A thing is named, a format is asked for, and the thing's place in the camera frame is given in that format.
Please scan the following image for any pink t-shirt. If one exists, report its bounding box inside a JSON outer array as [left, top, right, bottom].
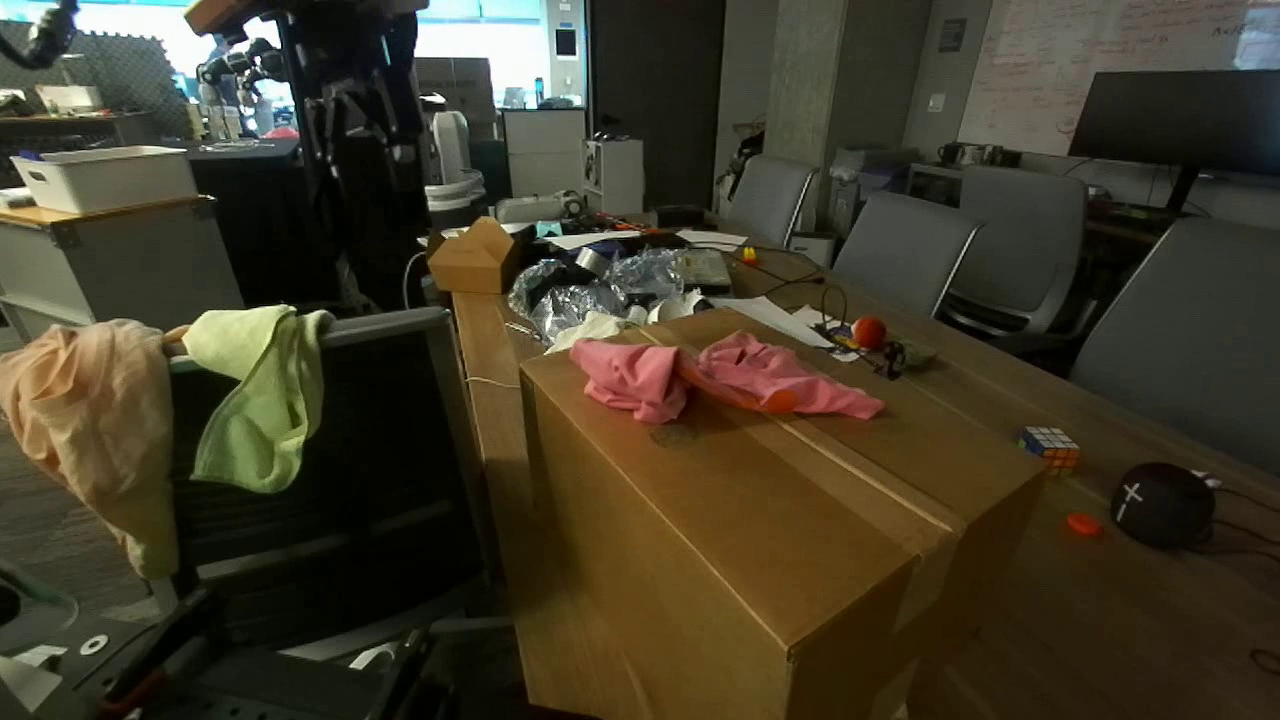
[[571, 332, 885, 424]]

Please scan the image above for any yellow-green towel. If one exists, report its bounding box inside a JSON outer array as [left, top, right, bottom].
[[185, 302, 327, 497]]

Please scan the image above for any peach t-shirt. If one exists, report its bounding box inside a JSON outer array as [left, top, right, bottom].
[[0, 319, 179, 581]]

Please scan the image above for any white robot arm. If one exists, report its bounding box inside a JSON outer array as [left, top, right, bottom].
[[185, 0, 430, 308]]

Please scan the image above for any grey chair far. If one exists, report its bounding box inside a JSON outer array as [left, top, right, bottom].
[[720, 155, 814, 246]]

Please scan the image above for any large brown cardboard box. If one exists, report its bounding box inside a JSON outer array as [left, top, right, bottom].
[[430, 218, 1045, 720]]

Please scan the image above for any grey office chair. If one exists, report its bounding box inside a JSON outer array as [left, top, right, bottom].
[[77, 308, 489, 720]]

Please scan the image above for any grey chair behind middle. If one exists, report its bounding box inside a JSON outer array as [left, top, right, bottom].
[[944, 166, 1087, 334]]

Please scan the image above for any grey chair right near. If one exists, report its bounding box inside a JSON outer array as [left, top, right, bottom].
[[1071, 218, 1280, 473]]

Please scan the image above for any pile of plastic bags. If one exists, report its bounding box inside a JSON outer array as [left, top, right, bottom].
[[507, 253, 705, 351]]

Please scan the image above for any white paper sheet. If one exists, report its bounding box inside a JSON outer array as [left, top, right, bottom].
[[707, 297, 837, 351]]

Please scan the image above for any red ball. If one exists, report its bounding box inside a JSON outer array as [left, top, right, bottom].
[[851, 317, 888, 351]]

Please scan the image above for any rubik's cube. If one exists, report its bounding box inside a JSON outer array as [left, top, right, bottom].
[[1019, 424, 1080, 477]]

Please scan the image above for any small orange cap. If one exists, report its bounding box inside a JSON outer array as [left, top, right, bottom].
[[1065, 513, 1103, 541]]

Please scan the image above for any black round speaker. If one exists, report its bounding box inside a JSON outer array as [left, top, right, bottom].
[[1107, 461, 1216, 547]]

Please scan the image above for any white storage bin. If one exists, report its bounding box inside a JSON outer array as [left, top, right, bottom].
[[14, 143, 196, 216]]

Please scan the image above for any black monitor screen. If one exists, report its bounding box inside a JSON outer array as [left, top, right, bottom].
[[1067, 70, 1280, 174]]

